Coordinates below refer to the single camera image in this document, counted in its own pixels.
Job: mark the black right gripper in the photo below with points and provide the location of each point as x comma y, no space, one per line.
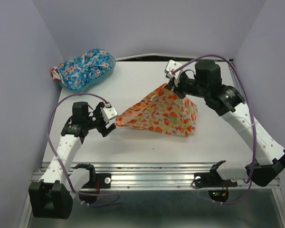
177,90

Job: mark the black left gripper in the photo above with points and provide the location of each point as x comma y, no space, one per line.
98,111

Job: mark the orange tulip print skirt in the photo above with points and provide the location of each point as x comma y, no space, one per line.
161,111

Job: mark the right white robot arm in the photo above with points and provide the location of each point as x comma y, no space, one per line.
268,156

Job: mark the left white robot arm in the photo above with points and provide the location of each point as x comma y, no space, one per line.
52,195

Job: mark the translucent blue plastic bin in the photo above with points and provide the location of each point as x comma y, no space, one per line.
90,83

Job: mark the blue floral print skirt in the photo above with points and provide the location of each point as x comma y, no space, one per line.
85,71

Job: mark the red and white floral skirt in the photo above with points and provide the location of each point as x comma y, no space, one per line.
56,74

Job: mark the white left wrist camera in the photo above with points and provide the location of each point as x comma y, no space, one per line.
109,113

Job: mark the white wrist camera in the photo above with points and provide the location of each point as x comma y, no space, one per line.
171,71
109,113

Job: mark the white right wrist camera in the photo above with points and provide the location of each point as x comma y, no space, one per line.
171,71

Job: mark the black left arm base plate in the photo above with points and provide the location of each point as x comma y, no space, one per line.
102,181

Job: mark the aluminium rail frame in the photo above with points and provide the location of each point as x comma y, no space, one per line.
145,161

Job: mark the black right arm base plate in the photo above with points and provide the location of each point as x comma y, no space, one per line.
210,180

